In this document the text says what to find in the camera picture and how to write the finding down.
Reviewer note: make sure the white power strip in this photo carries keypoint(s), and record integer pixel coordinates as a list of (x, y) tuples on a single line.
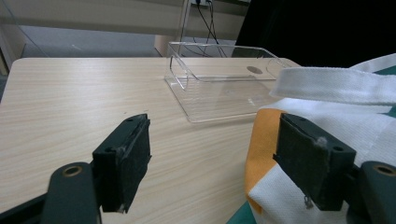
[(203, 2)]

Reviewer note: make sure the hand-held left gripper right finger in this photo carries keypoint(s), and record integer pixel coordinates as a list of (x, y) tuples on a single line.
[(308, 161)]

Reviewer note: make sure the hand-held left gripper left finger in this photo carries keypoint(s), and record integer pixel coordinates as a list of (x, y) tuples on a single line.
[(124, 161)]

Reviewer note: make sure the white canvas tote bag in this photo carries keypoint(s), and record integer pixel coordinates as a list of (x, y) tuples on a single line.
[(358, 130)]

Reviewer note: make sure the clear plastic storage bin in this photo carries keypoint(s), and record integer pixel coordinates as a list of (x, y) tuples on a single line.
[(218, 102)]

